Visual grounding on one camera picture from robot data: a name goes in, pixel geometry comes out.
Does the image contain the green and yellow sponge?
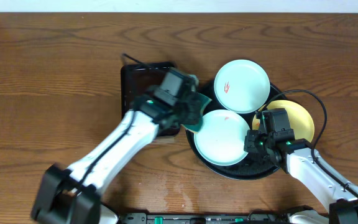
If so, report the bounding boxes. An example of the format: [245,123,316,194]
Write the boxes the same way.
[182,75,212,134]

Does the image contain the yellow plate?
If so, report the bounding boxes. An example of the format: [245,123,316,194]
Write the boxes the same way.
[267,100,314,142]

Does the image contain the mint plate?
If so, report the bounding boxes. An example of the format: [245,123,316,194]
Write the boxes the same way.
[194,110,250,166]
[214,59,270,114]

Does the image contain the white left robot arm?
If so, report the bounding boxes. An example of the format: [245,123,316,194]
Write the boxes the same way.
[30,90,211,223]

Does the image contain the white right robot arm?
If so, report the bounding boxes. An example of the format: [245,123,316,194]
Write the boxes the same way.
[244,129,358,223]

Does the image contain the rectangular black tray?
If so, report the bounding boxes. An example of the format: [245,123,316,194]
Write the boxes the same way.
[121,62,180,138]

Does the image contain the mint plate, red streak stain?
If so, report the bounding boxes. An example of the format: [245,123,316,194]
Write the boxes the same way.
[214,59,270,114]

